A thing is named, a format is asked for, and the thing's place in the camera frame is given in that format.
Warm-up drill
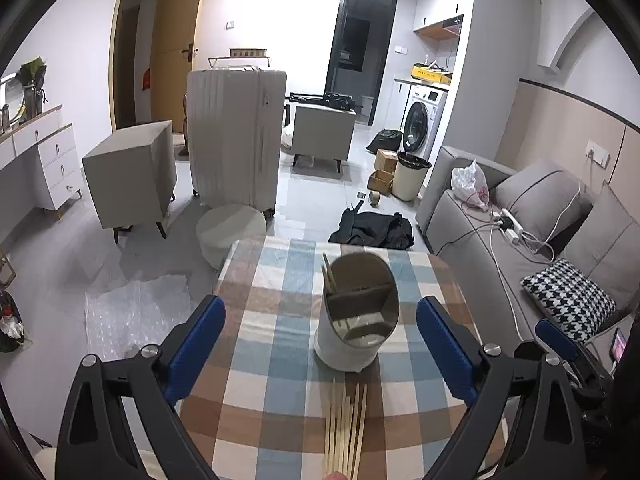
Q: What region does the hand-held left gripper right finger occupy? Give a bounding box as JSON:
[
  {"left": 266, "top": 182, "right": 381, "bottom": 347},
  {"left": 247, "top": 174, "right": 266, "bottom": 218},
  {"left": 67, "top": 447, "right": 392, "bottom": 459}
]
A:
[{"left": 416, "top": 296, "right": 589, "bottom": 480}]

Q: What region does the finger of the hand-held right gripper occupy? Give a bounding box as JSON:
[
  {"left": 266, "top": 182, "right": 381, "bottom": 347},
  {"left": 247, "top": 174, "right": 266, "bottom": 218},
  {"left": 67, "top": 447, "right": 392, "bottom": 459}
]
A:
[{"left": 535, "top": 319, "right": 610, "bottom": 392}]

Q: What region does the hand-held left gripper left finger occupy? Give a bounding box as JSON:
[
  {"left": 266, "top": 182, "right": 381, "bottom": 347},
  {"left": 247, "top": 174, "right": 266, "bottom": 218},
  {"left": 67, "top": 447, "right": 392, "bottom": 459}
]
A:
[{"left": 55, "top": 295, "right": 226, "bottom": 480}]

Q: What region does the white grey utensil holder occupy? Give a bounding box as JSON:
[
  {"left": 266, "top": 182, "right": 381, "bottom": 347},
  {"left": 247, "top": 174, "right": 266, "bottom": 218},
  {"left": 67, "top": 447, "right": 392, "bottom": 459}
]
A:
[{"left": 313, "top": 252, "right": 401, "bottom": 373}]

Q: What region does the pile of wooden chopsticks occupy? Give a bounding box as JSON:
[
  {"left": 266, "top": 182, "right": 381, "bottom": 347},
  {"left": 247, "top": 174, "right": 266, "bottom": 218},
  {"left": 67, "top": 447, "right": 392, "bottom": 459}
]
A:
[{"left": 324, "top": 379, "right": 369, "bottom": 480}]

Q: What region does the houndstooth pillow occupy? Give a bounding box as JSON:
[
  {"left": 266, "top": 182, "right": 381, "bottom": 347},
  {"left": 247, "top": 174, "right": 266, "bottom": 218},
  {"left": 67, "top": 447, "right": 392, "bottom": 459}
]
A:
[{"left": 520, "top": 258, "right": 618, "bottom": 338}]

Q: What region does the phone with lit screen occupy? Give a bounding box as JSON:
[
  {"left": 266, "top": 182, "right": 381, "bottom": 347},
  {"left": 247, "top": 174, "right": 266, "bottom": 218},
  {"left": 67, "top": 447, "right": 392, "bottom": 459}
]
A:
[{"left": 611, "top": 327, "right": 629, "bottom": 363}]

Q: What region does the bubble wrap sheet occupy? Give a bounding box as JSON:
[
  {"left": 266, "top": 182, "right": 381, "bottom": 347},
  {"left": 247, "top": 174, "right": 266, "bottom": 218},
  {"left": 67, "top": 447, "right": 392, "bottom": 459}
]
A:
[{"left": 85, "top": 274, "right": 193, "bottom": 361}]

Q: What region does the checked tablecloth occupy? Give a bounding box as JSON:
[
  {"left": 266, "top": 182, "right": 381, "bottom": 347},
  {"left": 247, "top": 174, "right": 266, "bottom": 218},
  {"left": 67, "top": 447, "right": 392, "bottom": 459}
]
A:
[{"left": 177, "top": 235, "right": 506, "bottom": 480}]

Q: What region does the grey sofa cushion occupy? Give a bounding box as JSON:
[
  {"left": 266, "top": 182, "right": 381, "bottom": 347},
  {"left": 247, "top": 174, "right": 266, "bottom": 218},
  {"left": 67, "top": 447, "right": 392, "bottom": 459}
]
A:
[
  {"left": 495, "top": 157, "right": 596, "bottom": 256},
  {"left": 560, "top": 180, "right": 640, "bottom": 311}
]

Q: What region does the white power strip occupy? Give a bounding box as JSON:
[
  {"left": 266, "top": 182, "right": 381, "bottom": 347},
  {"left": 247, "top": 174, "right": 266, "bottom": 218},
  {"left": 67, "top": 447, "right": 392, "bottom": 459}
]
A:
[{"left": 492, "top": 208, "right": 525, "bottom": 242}]

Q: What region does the round grey stool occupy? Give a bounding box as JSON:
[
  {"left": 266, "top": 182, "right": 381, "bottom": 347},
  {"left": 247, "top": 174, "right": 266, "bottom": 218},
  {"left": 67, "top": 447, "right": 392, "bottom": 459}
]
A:
[{"left": 196, "top": 205, "right": 268, "bottom": 273}]

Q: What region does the grey sofa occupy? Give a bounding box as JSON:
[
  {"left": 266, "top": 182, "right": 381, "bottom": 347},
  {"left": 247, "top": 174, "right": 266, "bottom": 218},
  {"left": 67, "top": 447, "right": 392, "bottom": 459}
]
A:
[{"left": 416, "top": 145, "right": 640, "bottom": 361}]

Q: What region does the black clothing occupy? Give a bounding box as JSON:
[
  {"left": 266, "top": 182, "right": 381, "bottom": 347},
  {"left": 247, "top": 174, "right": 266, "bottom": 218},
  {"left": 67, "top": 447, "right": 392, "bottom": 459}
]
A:
[{"left": 328, "top": 207, "right": 415, "bottom": 251}]

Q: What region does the white plastic bag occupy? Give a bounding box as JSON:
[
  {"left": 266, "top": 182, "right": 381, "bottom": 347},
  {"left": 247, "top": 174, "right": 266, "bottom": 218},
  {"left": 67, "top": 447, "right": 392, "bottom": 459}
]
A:
[{"left": 451, "top": 160, "right": 491, "bottom": 212}]

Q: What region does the cream trash bin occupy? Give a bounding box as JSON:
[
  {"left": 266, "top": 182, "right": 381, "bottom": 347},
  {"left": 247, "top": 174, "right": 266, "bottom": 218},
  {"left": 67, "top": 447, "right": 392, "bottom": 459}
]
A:
[{"left": 391, "top": 151, "right": 432, "bottom": 202}]

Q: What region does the grey cabinet on legs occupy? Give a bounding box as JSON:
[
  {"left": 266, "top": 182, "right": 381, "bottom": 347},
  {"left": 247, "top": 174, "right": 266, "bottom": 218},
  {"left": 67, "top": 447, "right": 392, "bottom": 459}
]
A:
[
  {"left": 291, "top": 102, "right": 357, "bottom": 171},
  {"left": 81, "top": 120, "right": 178, "bottom": 245}
]

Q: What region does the open cardboard box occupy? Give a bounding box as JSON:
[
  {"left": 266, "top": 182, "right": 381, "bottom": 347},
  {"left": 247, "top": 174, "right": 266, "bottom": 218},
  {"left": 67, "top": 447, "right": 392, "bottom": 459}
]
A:
[{"left": 367, "top": 170, "right": 394, "bottom": 196}]

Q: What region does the black trash bag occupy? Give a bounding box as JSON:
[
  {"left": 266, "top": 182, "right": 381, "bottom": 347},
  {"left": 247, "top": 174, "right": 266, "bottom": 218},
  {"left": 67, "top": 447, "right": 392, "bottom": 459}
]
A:
[{"left": 0, "top": 287, "right": 26, "bottom": 353}]

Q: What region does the cream cloth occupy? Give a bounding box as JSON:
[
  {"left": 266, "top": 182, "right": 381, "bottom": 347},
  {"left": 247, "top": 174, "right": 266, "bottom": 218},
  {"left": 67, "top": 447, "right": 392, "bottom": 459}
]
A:
[{"left": 30, "top": 447, "right": 66, "bottom": 480}]

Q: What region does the white ribbed suitcase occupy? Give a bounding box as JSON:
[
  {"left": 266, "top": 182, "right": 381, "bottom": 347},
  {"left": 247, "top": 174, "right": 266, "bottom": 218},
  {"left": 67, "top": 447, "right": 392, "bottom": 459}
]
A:
[{"left": 186, "top": 65, "right": 287, "bottom": 218}]

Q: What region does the white dresser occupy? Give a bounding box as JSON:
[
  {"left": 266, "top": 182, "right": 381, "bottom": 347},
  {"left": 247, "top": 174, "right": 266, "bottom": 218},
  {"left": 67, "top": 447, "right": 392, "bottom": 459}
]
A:
[{"left": 0, "top": 105, "right": 83, "bottom": 221}]

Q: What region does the white washing machine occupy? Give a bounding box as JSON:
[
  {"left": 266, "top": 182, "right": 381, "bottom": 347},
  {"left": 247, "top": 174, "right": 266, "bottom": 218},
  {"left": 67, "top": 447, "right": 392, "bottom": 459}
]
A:
[{"left": 402, "top": 85, "right": 448, "bottom": 163}]

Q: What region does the wooden door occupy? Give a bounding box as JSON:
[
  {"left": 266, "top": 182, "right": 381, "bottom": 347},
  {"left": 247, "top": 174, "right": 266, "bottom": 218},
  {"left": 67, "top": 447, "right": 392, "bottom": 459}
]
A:
[{"left": 150, "top": 0, "right": 210, "bottom": 133}]

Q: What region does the yellow box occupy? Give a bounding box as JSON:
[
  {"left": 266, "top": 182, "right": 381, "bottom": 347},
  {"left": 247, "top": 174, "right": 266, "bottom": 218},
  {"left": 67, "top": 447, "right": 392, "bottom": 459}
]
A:
[{"left": 411, "top": 63, "right": 452, "bottom": 86}]

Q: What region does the black tripod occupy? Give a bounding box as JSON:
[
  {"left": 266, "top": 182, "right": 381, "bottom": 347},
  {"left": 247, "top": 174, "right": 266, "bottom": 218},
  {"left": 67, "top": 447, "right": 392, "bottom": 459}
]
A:
[{"left": 285, "top": 91, "right": 363, "bottom": 111}]

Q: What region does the round mirror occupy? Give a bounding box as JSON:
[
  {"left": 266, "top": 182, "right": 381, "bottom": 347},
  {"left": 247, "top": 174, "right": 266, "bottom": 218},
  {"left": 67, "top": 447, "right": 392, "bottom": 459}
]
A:
[{"left": 0, "top": 74, "right": 28, "bottom": 133}]

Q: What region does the dark wrapped bouquet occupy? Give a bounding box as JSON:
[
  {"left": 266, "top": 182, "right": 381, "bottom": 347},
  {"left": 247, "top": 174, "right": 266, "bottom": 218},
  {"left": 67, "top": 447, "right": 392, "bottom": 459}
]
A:
[{"left": 19, "top": 57, "right": 49, "bottom": 116}]

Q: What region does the dark glass door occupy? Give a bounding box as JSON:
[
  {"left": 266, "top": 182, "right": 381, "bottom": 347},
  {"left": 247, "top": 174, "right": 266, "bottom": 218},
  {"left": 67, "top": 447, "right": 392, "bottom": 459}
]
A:
[{"left": 325, "top": 0, "right": 398, "bottom": 126}]

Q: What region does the white charging cable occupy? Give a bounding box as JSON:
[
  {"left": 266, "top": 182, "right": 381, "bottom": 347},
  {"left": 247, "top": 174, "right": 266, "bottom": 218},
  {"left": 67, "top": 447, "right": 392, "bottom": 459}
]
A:
[{"left": 522, "top": 150, "right": 596, "bottom": 257}]

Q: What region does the wall socket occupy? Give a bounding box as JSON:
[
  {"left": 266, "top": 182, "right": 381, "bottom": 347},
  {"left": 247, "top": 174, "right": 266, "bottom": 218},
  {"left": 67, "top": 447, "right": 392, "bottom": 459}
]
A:
[{"left": 585, "top": 142, "right": 612, "bottom": 170}]

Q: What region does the wooden wall shelf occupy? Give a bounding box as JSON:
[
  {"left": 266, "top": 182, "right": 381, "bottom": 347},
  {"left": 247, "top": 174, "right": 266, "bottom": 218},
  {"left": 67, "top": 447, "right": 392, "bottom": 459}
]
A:
[{"left": 414, "top": 12, "right": 466, "bottom": 41}]

